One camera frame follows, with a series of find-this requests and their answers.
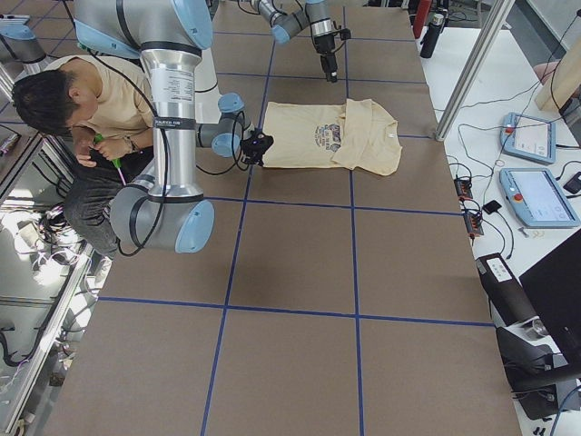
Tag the green handled screwdriver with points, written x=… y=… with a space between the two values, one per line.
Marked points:
x=115 y=162

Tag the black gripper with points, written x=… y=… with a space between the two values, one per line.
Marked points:
x=251 y=155
x=324 y=45

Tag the red bottle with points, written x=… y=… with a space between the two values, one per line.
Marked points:
x=420 y=17

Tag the near blue teach pendant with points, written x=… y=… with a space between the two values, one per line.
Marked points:
x=536 y=198

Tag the black water bottle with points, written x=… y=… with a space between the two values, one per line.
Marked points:
x=430 y=38

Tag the cream long-sleeve printed shirt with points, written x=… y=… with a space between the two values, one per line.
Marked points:
x=356 y=134

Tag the aluminium frame post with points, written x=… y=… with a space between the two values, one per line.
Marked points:
x=486 y=38

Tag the black box with label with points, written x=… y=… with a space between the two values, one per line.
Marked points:
x=504 y=290

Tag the blue teach pendant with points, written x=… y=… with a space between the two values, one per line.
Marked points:
x=528 y=137
x=536 y=198

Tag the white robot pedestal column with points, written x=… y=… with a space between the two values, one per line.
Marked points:
x=207 y=92

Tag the black monitor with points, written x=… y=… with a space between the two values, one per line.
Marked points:
x=552 y=286

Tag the far blue teach pendant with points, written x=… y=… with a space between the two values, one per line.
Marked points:
x=528 y=137

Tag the black orange electronics module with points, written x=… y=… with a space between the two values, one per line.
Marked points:
x=471 y=210

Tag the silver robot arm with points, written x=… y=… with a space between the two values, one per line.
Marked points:
x=163 y=207
x=313 y=16

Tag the seated person in beige shirt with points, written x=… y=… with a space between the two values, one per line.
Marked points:
x=80 y=96

